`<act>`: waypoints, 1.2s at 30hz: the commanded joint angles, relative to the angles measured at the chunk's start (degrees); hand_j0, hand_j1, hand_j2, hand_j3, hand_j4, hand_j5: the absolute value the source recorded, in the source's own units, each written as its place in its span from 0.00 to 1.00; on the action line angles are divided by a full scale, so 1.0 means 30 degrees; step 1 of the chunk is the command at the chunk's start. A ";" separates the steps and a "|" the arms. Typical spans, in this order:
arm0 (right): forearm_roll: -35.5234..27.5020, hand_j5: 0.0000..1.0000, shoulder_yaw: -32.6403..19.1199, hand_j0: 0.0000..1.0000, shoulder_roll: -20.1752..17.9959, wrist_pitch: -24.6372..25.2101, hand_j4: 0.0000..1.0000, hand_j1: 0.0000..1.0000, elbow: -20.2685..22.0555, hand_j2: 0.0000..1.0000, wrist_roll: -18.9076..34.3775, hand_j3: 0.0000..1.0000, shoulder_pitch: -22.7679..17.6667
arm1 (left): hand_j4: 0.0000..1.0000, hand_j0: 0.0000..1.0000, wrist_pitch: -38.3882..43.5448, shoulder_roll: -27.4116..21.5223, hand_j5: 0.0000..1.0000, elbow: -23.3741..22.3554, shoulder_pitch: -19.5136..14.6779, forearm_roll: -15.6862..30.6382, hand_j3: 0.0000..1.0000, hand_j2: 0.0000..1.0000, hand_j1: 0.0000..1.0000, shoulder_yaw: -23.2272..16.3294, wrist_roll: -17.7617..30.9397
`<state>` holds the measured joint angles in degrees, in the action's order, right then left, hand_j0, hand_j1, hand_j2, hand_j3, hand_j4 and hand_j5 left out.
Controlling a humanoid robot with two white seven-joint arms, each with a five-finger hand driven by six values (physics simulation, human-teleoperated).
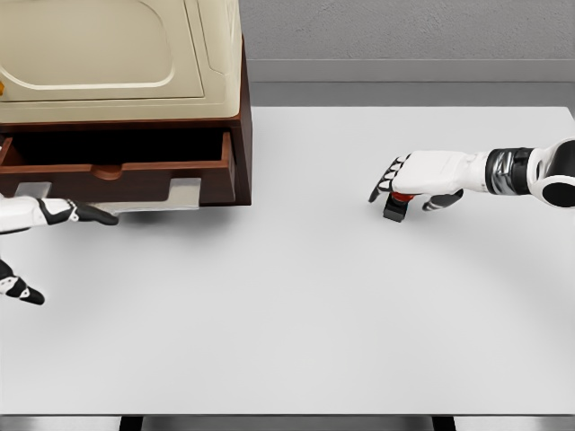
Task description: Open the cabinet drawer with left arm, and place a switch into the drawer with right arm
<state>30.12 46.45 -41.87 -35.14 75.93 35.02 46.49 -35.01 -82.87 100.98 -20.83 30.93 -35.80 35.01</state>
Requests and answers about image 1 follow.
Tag brown drawer with silver handle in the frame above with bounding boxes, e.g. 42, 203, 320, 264
0, 129, 237, 215

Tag cream and brown cabinet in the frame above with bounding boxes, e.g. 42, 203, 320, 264
0, 0, 254, 208

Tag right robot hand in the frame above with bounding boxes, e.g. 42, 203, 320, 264
367, 150, 474, 213

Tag black switch with red button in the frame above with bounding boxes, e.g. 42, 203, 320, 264
383, 190, 417, 223

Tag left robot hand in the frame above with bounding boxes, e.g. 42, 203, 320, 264
0, 194, 120, 307

